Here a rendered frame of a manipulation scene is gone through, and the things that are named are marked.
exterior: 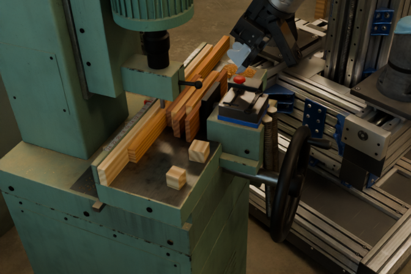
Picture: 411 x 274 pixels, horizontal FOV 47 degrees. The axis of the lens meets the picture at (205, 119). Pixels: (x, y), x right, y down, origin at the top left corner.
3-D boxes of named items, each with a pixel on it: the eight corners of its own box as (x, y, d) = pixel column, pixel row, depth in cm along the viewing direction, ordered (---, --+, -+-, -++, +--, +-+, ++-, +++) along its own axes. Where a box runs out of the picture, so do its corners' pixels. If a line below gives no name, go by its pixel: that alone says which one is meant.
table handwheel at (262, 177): (292, 249, 124) (279, 241, 98) (221, 227, 131) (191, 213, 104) (318, 145, 131) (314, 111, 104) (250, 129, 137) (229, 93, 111)
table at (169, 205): (222, 243, 97) (222, 224, 94) (98, 202, 107) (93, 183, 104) (297, 92, 142) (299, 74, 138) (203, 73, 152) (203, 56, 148)
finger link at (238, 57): (221, 61, 113) (239, 33, 107) (240, 75, 113) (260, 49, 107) (216, 67, 111) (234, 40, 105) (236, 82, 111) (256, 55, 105)
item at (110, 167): (107, 186, 103) (104, 170, 100) (99, 185, 104) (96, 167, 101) (213, 59, 147) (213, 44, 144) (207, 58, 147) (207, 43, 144)
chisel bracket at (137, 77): (174, 107, 112) (171, 77, 106) (122, 96, 116) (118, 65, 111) (187, 92, 117) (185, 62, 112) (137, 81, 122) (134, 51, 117)
